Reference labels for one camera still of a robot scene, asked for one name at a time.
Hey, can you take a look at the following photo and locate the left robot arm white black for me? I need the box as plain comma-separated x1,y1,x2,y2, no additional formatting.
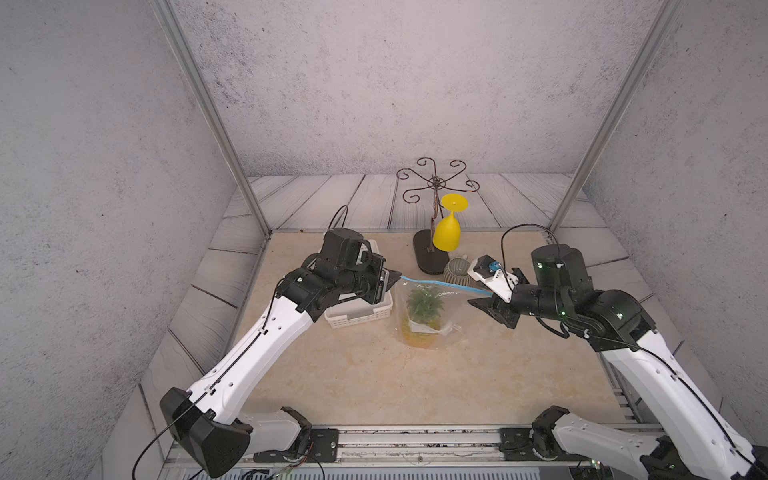
160,228,402,478

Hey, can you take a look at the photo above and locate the right aluminium frame post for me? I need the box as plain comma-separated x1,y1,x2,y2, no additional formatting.
549,0,683,231

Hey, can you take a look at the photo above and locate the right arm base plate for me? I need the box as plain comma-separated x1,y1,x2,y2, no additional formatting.
498,427,559,461

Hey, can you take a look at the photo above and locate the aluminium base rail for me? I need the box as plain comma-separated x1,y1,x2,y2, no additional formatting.
155,423,667,480

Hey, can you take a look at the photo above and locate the left aluminium frame post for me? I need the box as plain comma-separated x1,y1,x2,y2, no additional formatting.
149,0,271,237

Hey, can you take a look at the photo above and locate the yellow pineapple green crown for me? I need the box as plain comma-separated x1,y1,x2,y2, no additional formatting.
401,284,443,348

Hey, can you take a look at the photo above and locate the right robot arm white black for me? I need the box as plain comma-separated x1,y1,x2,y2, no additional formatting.
468,244,767,479

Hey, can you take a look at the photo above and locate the clear zip-top bag blue seal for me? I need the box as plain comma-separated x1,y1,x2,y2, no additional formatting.
392,277,491,349

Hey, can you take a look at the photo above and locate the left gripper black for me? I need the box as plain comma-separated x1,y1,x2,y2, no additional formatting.
334,250,404,305

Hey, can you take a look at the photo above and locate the yellow plastic wine glass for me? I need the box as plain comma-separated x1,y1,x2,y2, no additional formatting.
433,193,469,252

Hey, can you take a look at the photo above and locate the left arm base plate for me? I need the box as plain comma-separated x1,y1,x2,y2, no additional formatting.
252,428,340,464

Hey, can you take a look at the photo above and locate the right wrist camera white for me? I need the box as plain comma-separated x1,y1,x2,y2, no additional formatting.
468,255,524,303

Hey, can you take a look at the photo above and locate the black metal cup rack stand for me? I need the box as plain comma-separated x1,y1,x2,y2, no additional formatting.
396,157,480,275

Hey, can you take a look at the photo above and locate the aluminium frame post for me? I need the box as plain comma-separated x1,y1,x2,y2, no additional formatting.
549,0,683,231
149,0,271,237

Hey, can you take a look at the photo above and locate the white plastic basket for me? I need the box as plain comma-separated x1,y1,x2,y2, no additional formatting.
323,238,394,329

